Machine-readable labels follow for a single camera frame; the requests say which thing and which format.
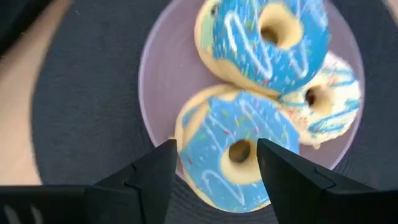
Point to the large blue iced donut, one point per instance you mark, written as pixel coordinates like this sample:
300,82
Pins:
242,62

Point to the purple plate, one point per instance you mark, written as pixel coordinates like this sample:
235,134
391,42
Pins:
168,71

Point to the large turquoise iced donut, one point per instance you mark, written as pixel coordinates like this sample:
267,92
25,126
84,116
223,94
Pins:
211,161

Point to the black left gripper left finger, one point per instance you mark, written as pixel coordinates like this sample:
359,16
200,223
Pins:
140,193

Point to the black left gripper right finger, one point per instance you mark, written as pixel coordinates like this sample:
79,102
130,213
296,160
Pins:
304,193

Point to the large white blue-striped donut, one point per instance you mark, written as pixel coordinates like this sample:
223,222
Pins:
342,93

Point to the round black placemat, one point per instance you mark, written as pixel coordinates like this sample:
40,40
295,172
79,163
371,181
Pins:
93,109

